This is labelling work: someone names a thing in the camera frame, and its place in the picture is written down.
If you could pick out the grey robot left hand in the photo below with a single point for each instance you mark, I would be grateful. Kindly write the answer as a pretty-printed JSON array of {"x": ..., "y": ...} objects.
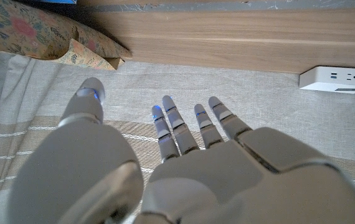
[{"x": 227, "y": 174}]

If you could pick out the beige striped curtain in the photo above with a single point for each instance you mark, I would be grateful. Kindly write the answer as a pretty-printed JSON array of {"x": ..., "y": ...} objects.
[{"x": 227, "y": 93}]

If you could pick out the white power strip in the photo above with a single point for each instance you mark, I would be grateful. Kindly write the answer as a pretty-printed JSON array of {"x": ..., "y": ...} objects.
[{"x": 336, "y": 79}]

